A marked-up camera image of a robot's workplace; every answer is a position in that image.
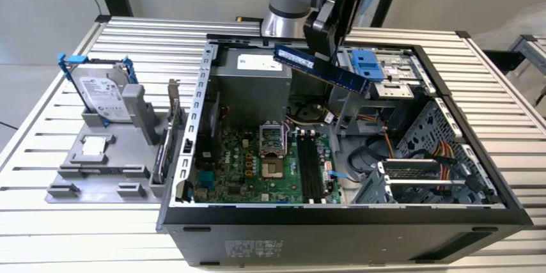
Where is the CPU socket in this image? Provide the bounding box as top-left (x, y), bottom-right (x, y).
top-left (259, 156), bottom-right (286, 180)

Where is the black motherboard RAM slot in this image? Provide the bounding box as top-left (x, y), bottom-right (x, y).
top-left (308, 129), bottom-right (323, 204)
top-left (296, 129), bottom-right (311, 204)
top-left (302, 129), bottom-right (316, 204)

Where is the hard disk in blue carrier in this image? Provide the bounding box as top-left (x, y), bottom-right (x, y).
top-left (56, 52), bottom-right (140, 125)

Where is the orange yellow red wire bundle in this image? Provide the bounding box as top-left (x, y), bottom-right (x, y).
top-left (431, 140), bottom-right (459, 191)

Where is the perforated metal disk bay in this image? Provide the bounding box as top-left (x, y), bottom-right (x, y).
top-left (354, 157), bottom-right (502, 205)

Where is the blue plastic drive latch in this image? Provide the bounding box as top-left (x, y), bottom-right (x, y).
top-left (340, 48), bottom-right (382, 82)

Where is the black case fan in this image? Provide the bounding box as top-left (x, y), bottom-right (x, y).
top-left (200, 92), bottom-right (223, 159)

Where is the metal socket cover frame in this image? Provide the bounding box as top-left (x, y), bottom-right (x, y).
top-left (259, 120), bottom-right (286, 156)

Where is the silver CPU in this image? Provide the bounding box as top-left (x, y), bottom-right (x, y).
top-left (83, 138), bottom-right (108, 155)

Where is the black open PC case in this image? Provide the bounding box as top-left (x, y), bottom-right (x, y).
top-left (155, 31), bottom-right (535, 268)

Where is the black cable loop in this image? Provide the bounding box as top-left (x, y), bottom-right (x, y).
top-left (347, 140), bottom-right (387, 182)

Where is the grey metal side table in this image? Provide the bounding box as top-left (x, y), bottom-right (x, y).
top-left (507, 35), bottom-right (546, 107)

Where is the orange power wire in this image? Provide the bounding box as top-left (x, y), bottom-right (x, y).
top-left (382, 127), bottom-right (396, 159)

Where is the grey plastic parts rack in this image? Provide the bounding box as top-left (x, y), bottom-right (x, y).
top-left (45, 86), bottom-right (188, 205)

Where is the graphics card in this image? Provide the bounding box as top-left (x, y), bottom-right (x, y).
top-left (151, 77), bottom-right (187, 187)

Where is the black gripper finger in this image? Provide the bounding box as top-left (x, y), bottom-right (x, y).
top-left (303, 0), bottom-right (372, 63)

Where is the grey power supply unit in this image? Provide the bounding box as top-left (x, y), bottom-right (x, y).
top-left (211, 47), bottom-right (294, 127)

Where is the green motherboard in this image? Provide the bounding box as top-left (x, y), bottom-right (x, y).
top-left (194, 122), bottom-right (342, 205)

